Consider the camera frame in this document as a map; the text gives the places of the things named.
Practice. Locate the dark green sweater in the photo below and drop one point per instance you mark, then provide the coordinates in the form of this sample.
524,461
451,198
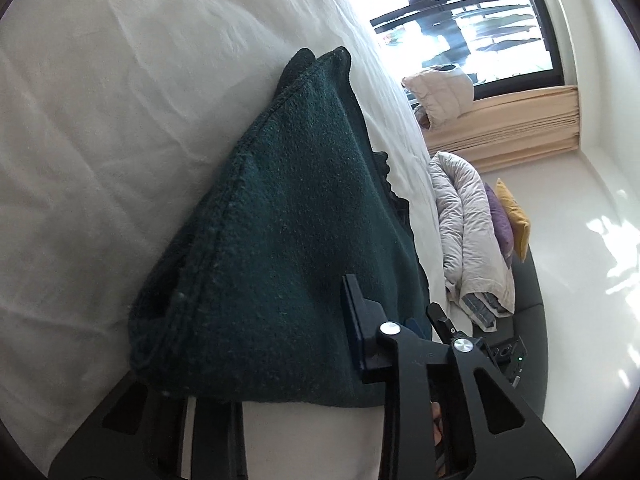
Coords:
245,303

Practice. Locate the right tan curtain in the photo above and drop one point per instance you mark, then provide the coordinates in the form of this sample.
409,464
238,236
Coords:
512,129

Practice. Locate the dark grey headboard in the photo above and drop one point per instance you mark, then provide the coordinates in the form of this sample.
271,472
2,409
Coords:
528,322

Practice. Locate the folded grey white duvet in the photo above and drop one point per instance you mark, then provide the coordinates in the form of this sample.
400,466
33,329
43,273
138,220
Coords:
478,280

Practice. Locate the beige puffer jacket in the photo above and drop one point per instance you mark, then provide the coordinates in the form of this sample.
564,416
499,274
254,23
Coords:
443,92

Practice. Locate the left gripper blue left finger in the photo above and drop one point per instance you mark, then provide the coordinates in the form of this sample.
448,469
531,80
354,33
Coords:
138,432

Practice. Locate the black framed window door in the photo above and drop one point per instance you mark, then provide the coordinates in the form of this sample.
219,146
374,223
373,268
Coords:
503,46

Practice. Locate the yellow pillow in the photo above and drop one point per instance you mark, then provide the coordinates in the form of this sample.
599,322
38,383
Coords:
519,221

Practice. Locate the person's right hand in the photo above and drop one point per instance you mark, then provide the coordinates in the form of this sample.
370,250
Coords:
438,433

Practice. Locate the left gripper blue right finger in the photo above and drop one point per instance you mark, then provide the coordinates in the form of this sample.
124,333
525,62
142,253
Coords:
490,432

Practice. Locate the white bed sheet mattress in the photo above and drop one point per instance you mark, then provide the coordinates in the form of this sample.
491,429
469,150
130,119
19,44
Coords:
115,118

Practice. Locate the purple pillow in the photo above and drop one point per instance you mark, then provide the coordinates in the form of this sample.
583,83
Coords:
501,224

